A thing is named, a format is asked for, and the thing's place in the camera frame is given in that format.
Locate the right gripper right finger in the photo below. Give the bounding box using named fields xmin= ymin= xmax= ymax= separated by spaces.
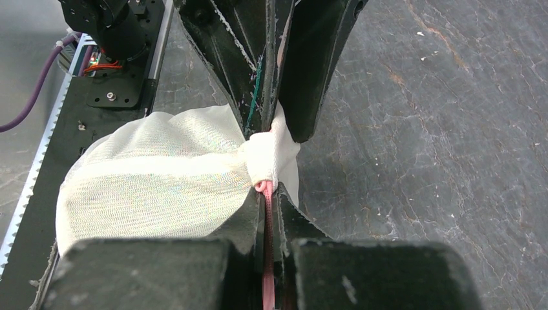
xmin=276 ymin=185 xmax=482 ymax=309

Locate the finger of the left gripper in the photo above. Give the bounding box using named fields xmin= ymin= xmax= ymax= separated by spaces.
xmin=173 ymin=0 xmax=275 ymax=140
xmin=279 ymin=0 xmax=368 ymax=143

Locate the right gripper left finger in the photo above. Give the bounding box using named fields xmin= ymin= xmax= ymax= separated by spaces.
xmin=43 ymin=190 xmax=262 ymax=309

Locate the white mesh laundry bag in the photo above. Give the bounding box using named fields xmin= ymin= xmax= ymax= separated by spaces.
xmin=56 ymin=100 xmax=301 ymax=310

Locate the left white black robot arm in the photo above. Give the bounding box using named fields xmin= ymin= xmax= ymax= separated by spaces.
xmin=61 ymin=1 xmax=366 ymax=143

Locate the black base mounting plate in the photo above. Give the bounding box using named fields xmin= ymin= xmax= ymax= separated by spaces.
xmin=1 ymin=1 xmax=173 ymax=309

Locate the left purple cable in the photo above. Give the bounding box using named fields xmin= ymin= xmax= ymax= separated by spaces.
xmin=0 ymin=32 xmax=93 ymax=134

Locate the light blue cable rail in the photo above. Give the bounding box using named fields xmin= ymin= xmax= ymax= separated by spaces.
xmin=1 ymin=34 xmax=95 ymax=276

